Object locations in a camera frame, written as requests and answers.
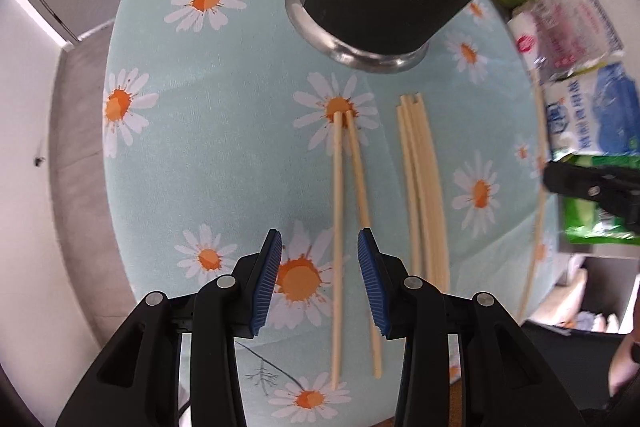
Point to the green packet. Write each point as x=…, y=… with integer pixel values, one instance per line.
x=590, y=227

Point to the blue and white packet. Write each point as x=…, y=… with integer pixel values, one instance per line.
x=595, y=112

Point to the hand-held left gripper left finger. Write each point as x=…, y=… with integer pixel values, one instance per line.
x=267, y=282

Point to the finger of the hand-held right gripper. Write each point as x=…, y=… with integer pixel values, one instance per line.
x=590, y=189

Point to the pale wooden chopstick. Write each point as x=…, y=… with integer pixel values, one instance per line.
x=433, y=167
x=425, y=167
x=416, y=167
x=359, y=187
x=407, y=167

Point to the daisy print teal tablecloth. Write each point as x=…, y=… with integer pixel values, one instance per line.
x=225, y=132

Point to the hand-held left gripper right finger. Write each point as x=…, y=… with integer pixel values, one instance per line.
x=372, y=287

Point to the white plastic bag pink print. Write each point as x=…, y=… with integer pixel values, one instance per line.
x=565, y=27

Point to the person's right forearm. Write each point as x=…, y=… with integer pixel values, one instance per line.
x=622, y=374

